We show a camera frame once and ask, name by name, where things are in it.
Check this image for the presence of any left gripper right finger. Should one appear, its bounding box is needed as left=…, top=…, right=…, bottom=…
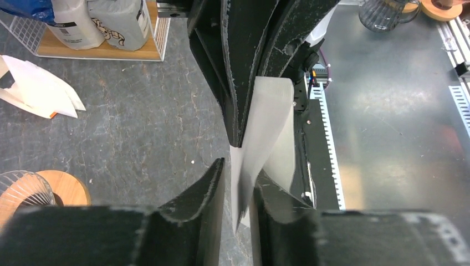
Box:
left=250, top=172, right=469, bottom=265

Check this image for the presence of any blue Doritos chip bag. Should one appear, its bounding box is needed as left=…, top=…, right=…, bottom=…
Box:
left=1, top=0, right=55, bottom=24

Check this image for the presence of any grey printed pouch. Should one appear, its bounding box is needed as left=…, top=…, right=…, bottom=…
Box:
left=87, top=0, right=150, bottom=52

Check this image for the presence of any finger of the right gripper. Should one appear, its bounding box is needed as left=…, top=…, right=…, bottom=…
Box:
left=257, top=0, right=339, bottom=77
left=187, top=1, right=278, bottom=147

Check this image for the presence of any ribbed glass pitcher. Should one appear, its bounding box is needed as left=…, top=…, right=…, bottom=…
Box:
left=359, top=1, right=421, bottom=33

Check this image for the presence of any clear glass dripper cone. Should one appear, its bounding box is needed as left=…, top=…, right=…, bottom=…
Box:
left=1, top=170, right=56, bottom=216

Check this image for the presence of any single white coffee filter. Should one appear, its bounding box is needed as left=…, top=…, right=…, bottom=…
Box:
left=230, top=76, right=295, bottom=232

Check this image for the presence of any white wire shelf rack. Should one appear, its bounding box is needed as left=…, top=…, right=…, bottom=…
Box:
left=1, top=1, right=171, bottom=62

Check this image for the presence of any round wooden dripper stand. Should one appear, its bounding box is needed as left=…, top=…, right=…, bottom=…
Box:
left=1, top=170, right=91, bottom=228

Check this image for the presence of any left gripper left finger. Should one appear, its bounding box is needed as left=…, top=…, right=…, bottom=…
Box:
left=1, top=158, right=225, bottom=265

